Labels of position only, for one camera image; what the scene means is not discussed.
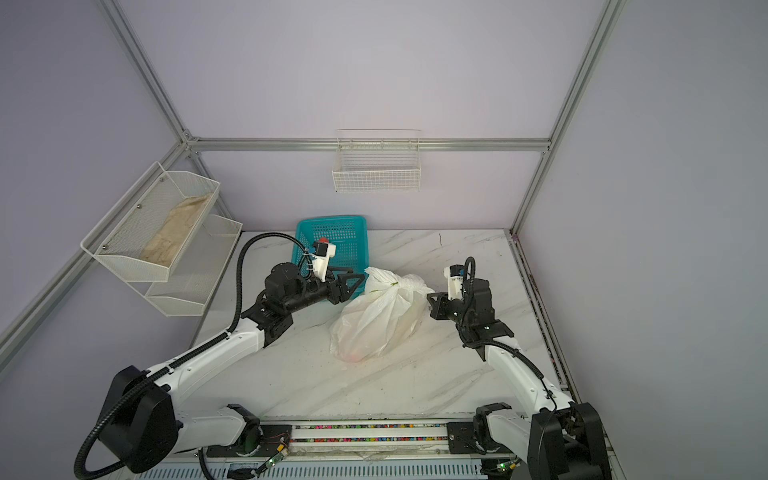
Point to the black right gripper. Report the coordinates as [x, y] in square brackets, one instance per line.
[438, 305]

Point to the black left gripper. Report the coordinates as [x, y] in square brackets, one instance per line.
[341, 294]

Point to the white lemon print plastic bag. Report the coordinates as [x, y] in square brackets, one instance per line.
[387, 313]

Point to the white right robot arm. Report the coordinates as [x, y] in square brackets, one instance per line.
[534, 396]

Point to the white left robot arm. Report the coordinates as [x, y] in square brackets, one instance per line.
[186, 372]

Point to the teal plastic fruit basket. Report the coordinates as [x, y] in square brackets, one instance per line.
[349, 233]

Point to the white mesh lower shelf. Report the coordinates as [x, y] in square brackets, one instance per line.
[193, 282]

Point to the white mesh shelf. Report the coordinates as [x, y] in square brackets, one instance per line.
[193, 282]
[127, 240]

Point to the beige cloth in shelf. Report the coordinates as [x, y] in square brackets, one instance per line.
[174, 231]

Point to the white mesh upper shelf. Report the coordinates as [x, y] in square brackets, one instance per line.
[127, 240]

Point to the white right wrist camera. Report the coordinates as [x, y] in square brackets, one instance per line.
[455, 275]

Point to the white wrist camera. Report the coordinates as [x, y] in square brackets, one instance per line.
[324, 251]
[455, 275]

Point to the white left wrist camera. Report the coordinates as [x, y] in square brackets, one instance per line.
[324, 251]

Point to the white wire wall basket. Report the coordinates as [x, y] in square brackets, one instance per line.
[377, 160]

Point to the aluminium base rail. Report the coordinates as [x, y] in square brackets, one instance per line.
[410, 437]

